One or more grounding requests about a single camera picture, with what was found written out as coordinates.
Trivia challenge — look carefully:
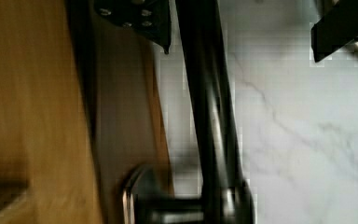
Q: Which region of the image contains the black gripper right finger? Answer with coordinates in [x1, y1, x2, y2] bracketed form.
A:
[310, 0, 358, 63]

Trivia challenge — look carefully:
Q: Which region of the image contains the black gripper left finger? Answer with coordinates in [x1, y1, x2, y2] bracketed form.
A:
[93, 0, 172, 54]

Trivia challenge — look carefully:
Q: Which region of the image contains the wooden drawer cabinet box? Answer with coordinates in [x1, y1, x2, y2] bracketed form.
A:
[0, 0, 103, 224]

